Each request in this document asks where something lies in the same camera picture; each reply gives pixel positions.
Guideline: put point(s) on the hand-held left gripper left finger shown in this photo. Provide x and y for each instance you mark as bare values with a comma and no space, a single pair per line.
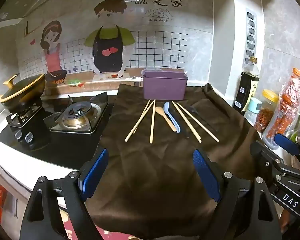
93,175

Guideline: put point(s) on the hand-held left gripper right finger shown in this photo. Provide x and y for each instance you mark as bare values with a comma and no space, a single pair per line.
206,175

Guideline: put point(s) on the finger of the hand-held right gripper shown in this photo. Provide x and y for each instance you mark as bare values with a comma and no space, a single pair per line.
263,155
287,145

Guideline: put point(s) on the light blue plastic spoon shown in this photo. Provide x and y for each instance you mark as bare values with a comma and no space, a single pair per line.
173,120

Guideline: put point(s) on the dark metal spoon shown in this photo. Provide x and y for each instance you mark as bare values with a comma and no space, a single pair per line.
193,110

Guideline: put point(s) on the wooden spoon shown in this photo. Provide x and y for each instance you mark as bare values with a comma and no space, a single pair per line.
166,118

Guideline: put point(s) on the purple plastic utensil container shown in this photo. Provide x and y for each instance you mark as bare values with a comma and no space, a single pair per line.
165,85

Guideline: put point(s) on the chili bottle orange cap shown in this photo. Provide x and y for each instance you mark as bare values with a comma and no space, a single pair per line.
285,110

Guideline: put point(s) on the chili jar yellow lid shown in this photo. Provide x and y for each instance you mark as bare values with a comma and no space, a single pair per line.
265,112

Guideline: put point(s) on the small bottle light blue cap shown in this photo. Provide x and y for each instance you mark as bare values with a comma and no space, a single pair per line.
253,110

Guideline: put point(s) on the dark brown cloth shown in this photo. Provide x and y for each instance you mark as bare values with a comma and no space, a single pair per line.
150,180

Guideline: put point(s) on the gas stove burner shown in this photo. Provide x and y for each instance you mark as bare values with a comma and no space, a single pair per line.
77,116

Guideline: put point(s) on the black gas stove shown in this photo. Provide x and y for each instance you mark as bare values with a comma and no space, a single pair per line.
40,142

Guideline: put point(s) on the dark soy sauce bottle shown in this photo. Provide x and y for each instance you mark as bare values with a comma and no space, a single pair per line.
247,87

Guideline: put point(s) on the black wok with lid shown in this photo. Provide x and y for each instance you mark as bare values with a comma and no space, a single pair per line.
22,92

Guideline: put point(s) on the white wall vent grille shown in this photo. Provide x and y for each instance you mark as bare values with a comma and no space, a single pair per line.
250,37

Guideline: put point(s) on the cartoon wall poster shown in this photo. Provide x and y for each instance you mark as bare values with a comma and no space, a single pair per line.
107,42

